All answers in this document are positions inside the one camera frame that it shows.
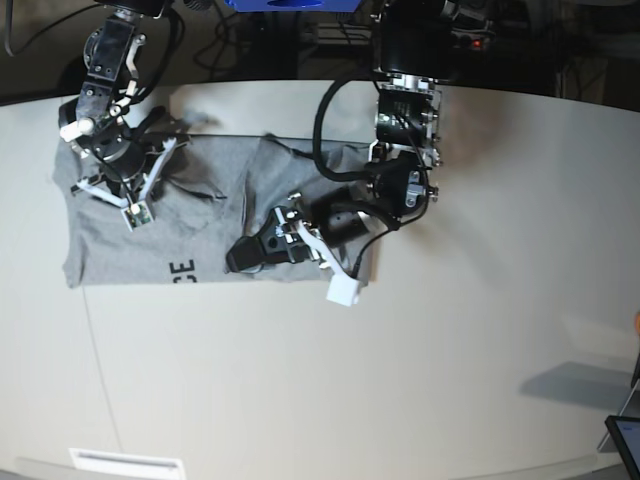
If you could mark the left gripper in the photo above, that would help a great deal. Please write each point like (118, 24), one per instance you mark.
(318, 231)

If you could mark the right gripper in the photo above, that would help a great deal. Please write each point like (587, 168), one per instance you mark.
(129, 160)

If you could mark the grey T-shirt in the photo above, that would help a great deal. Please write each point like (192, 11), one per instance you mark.
(212, 191)

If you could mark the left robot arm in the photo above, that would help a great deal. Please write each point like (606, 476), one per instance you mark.
(393, 188)

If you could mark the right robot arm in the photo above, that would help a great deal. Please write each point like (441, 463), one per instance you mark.
(93, 124)

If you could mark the blue box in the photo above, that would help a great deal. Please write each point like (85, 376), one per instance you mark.
(333, 6)

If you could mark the white label strip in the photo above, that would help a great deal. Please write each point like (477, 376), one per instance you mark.
(126, 465)

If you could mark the black power strip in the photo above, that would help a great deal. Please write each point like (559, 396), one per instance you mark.
(360, 35)

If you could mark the black tablet on stand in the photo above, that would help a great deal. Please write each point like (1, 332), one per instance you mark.
(624, 431)

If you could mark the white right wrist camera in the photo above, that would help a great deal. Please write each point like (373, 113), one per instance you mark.
(137, 215)

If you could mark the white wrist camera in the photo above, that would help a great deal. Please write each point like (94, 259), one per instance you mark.
(137, 215)
(343, 290)

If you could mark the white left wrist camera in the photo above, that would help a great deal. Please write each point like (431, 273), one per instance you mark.
(343, 290)

